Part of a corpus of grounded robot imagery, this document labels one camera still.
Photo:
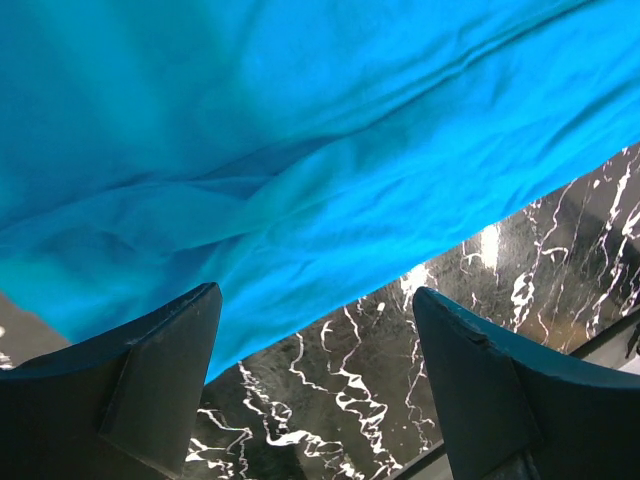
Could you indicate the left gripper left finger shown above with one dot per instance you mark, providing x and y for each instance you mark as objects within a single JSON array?
[{"x": 120, "y": 405}]

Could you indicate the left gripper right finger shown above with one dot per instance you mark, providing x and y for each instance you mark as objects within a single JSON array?
[{"x": 510, "y": 408}]

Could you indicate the black marble pattern mat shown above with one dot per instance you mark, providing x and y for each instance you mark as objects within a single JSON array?
[{"x": 349, "y": 397}]

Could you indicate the teal blue t shirt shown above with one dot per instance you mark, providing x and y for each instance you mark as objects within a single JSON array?
[{"x": 300, "y": 154}]

